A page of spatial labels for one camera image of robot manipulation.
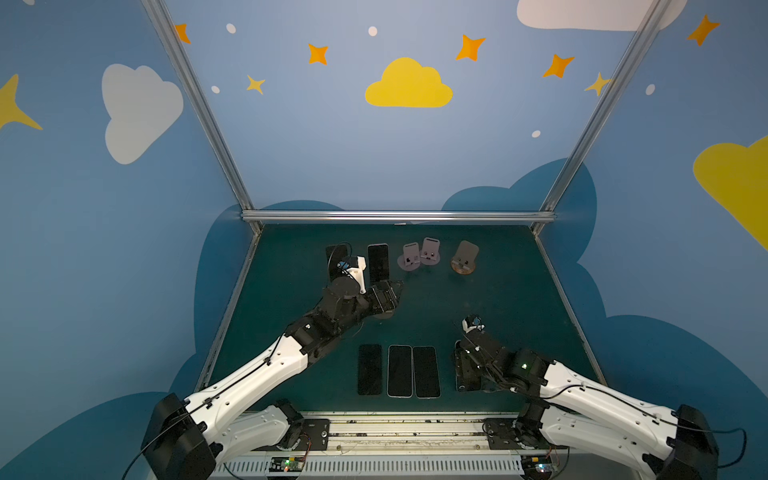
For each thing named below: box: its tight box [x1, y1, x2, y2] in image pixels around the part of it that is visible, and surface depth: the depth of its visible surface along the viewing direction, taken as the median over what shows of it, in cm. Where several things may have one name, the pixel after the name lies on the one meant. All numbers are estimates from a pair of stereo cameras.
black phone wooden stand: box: [413, 346, 441, 399], surface depth 85 cm
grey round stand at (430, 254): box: [420, 237, 441, 266], surface depth 109 cm
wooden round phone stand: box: [451, 240, 479, 275], surface depth 106 cm
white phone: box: [386, 344, 413, 399], surface depth 87 cm
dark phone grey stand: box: [358, 344, 383, 395], surface depth 88 cm
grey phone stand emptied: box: [397, 242, 421, 272], surface depth 107 cm
